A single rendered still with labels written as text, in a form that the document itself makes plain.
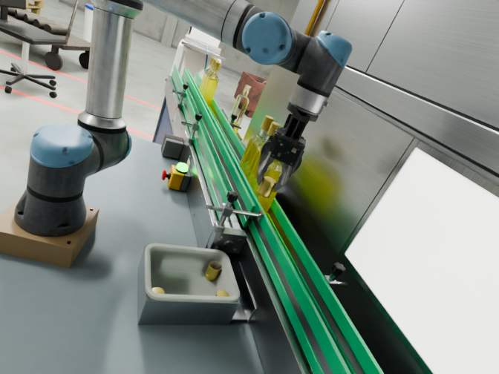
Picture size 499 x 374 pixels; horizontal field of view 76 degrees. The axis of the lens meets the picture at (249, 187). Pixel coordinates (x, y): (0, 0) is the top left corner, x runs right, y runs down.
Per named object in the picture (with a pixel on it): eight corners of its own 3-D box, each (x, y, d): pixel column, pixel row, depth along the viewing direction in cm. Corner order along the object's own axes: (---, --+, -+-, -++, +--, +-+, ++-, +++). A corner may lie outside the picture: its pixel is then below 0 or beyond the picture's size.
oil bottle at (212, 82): (208, 113, 186) (224, 65, 174) (198, 110, 184) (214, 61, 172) (206, 110, 190) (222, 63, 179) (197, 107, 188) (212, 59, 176)
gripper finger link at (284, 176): (270, 198, 75) (281, 162, 72) (273, 189, 81) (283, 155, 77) (283, 202, 75) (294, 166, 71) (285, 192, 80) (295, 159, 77)
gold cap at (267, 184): (258, 188, 83) (264, 174, 81) (270, 194, 83) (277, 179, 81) (255, 194, 80) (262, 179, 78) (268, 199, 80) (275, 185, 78)
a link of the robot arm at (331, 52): (317, 30, 67) (354, 46, 67) (295, 80, 72) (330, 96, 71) (315, 25, 60) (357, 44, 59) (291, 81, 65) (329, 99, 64)
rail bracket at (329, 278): (334, 312, 79) (362, 274, 73) (312, 312, 76) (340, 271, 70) (327, 300, 82) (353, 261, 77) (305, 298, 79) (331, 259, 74)
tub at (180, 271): (230, 324, 79) (243, 300, 76) (137, 324, 70) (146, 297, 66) (216, 272, 93) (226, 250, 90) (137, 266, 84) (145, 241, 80)
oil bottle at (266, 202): (263, 222, 103) (292, 165, 94) (248, 219, 100) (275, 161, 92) (258, 211, 107) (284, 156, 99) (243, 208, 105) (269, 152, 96)
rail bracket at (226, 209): (253, 238, 92) (271, 202, 87) (197, 231, 85) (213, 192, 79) (250, 231, 94) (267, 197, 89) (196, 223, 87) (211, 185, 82)
